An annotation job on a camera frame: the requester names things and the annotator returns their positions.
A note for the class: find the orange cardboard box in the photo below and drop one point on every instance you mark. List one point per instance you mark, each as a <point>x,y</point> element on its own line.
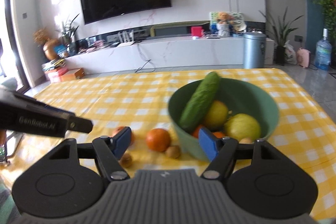
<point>74,74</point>

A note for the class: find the brown vase dried flowers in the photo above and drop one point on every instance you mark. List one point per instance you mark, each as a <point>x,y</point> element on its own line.
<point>42,38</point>

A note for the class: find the white wifi router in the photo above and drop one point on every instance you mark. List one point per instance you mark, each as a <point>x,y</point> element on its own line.
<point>126,38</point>

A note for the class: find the white plastic bag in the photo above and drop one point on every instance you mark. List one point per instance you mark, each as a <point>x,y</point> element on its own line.
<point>290,54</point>

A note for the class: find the yellow checkered tablecloth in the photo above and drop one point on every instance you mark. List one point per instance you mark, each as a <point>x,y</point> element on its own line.
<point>164,190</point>

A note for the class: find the pink piglet heater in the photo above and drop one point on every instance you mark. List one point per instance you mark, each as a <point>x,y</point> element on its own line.
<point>303,57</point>

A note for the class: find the white marble tv cabinet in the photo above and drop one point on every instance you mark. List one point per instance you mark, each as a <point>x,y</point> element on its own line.
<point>161,53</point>

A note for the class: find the silver pedal trash bin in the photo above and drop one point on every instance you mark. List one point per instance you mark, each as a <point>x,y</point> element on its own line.
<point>254,50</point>

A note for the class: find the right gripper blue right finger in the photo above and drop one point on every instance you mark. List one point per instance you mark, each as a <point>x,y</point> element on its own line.
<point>220,152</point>

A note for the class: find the green colander bowl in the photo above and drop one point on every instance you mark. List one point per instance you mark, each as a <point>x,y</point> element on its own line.
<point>233,97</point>

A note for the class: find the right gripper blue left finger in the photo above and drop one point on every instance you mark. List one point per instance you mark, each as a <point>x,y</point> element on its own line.
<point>108,151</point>

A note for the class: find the green cucumber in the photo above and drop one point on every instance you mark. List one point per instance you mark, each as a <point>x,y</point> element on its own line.
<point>200,102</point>

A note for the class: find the potted plant on cabinet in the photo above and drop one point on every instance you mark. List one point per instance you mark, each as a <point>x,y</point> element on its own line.
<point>67,32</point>

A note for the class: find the yellow-green pear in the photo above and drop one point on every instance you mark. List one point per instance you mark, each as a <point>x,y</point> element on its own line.
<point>242,126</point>

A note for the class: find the blue water jug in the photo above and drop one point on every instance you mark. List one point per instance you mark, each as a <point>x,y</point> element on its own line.
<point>323,52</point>

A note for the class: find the potted long-leaf plant right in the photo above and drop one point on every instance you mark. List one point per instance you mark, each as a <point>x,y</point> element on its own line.
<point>279,31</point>

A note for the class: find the stack of books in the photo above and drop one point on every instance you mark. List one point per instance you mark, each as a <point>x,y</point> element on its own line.
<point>55,69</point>

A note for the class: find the red-green apple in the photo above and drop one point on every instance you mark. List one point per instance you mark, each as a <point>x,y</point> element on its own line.
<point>216,116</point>

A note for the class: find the red box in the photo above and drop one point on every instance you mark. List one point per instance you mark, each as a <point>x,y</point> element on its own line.
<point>197,31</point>

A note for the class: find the brown longan small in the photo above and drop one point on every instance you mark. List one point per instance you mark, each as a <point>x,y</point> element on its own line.
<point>126,160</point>

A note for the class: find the teddy bear in basket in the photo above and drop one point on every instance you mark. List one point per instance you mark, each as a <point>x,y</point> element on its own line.
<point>224,26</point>

